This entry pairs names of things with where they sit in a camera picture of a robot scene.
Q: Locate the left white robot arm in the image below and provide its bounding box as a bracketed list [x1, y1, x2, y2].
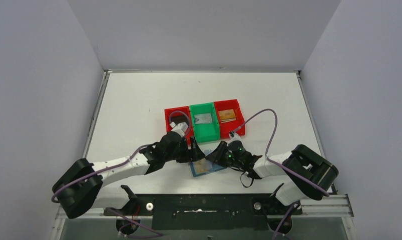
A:
[51, 131, 206, 219]

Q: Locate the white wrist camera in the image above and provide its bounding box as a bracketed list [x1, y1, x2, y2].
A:
[170, 122, 190, 138]
[229, 131, 241, 143]

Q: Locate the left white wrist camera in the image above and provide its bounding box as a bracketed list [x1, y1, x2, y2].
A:
[170, 122, 190, 138]

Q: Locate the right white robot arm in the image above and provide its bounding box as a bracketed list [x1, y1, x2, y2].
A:
[206, 140, 339, 206]

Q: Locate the teal card holder wallet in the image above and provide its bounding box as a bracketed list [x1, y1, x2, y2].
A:
[189, 158, 226, 178]

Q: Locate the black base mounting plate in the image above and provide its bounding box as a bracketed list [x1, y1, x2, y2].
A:
[117, 193, 289, 231]

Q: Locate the red plastic bin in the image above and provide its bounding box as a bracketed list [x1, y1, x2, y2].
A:
[213, 99, 245, 139]
[164, 106, 194, 145]

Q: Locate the gold credit card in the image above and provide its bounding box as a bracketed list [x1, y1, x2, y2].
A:
[218, 109, 236, 124]
[193, 159, 211, 174]

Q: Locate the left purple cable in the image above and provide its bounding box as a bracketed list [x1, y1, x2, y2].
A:
[51, 110, 193, 239]

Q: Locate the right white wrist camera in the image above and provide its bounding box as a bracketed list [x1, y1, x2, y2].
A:
[229, 131, 241, 143]

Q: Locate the green plastic bin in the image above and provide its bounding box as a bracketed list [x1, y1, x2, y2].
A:
[189, 102, 220, 143]

